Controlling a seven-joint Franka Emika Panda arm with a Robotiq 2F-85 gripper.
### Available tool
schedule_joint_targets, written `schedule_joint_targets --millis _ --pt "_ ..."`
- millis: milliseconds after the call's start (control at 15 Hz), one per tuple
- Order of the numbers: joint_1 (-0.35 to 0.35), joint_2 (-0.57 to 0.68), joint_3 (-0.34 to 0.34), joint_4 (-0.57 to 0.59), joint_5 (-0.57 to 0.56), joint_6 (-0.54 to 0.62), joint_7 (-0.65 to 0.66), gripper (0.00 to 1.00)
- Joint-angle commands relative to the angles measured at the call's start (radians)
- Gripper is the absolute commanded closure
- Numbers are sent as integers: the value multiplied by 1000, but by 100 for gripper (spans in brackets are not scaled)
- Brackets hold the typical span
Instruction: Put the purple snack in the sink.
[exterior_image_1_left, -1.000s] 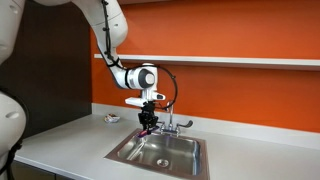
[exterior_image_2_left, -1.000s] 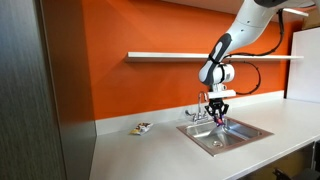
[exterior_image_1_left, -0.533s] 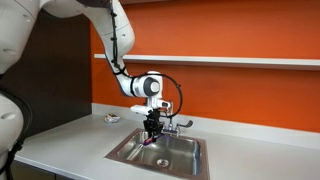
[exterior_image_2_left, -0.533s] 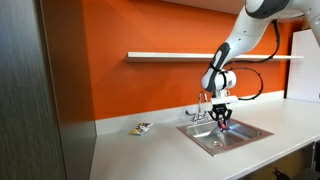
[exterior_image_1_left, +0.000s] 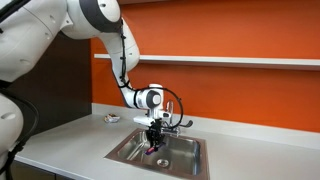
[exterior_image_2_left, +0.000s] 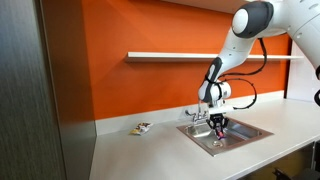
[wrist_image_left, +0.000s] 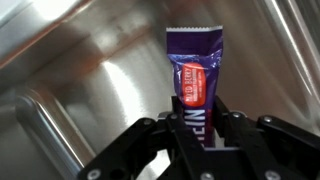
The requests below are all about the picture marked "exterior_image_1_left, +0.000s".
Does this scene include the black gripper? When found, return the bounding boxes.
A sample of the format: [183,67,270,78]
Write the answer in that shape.
[146,119,166,150]

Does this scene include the purple snack packet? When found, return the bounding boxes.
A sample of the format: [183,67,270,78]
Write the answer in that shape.
[144,142,166,156]

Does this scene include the white wall shelf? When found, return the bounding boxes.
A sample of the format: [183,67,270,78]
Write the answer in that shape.
[93,53,320,72]

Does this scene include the chrome faucet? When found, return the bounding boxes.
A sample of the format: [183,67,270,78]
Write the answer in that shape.
[159,99,194,137]

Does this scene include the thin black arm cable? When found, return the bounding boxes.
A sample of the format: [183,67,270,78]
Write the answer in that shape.
[117,19,185,132]

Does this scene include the dark wood tall cabinet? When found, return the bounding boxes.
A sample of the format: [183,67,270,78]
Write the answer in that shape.
[5,32,93,135]

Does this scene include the brown base cabinet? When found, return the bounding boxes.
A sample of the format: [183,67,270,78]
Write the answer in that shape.
[10,160,74,180]

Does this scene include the stainless steel sink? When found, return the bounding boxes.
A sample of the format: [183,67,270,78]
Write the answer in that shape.
[104,128,211,180]

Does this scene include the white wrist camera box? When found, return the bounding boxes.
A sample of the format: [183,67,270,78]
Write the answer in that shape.
[133,111,173,127]

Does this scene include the thick black base cable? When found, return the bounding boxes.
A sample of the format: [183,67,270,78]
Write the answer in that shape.
[0,94,41,180]

